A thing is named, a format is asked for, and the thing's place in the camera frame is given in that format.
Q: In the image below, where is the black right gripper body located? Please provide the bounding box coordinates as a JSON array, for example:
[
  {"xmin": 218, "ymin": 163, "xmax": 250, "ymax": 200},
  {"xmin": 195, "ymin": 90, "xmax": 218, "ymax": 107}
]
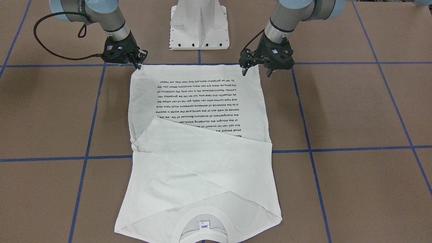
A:
[{"xmin": 101, "ymin": 34, "xmax": 139, "ymax": 64}]

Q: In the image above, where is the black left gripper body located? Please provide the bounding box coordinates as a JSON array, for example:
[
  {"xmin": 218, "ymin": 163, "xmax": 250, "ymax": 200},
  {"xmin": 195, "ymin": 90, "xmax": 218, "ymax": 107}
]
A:
[{"xmin": 251, "ymin": 35, "xmax": 295, "ymax": 71}]

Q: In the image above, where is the white long-sleeve printed shirt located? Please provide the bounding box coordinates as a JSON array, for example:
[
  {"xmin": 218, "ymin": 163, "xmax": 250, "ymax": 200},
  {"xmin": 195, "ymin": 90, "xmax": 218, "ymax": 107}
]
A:
[{"xmin": 114, "ymin": 65, "xmax": 282, "ymax": 243}]

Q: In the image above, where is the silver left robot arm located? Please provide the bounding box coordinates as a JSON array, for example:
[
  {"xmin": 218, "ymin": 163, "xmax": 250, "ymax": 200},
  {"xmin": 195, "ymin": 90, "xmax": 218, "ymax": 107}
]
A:
[{"xmin": 239, "ymin": 0, "xmax": 347, "ymax": 77}]

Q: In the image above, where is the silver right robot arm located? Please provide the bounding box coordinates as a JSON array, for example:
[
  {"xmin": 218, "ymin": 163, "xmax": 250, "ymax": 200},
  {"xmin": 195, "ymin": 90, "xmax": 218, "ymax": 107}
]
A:
[{"xmin": 49, "ymin": 0, "xmax": 147, "ymax": 69}]

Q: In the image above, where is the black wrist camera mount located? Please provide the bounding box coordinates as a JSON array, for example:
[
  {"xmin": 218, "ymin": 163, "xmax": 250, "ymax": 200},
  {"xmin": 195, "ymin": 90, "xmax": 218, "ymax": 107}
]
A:
[{"xmin": 239, "ymin": 48, "xmax": 255, "ymax": 68}]

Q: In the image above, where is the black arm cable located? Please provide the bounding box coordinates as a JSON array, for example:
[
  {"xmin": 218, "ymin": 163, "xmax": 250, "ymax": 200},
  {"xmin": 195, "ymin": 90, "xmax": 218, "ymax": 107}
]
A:
[
  {"xmin": 241, "ymin": 29, "xmax": 265, "ymax": 56},
  {"xmin": 33, "ymin": 13, "xmax": 105, "ymax": 61}
]

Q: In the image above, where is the white camera stand column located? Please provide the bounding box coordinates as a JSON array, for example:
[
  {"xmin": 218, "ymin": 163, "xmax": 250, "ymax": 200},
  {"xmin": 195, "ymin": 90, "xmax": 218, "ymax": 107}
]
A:
[{"xmin": 169, "ymin": 0, "xmax": 230, "ymax": 50}]

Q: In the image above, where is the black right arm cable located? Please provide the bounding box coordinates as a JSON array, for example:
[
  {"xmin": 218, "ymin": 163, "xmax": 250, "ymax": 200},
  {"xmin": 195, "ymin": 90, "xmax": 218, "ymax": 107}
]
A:
[{"xmin": 33, "ymin": 13, "xmax": 105, "ymax": 61}]

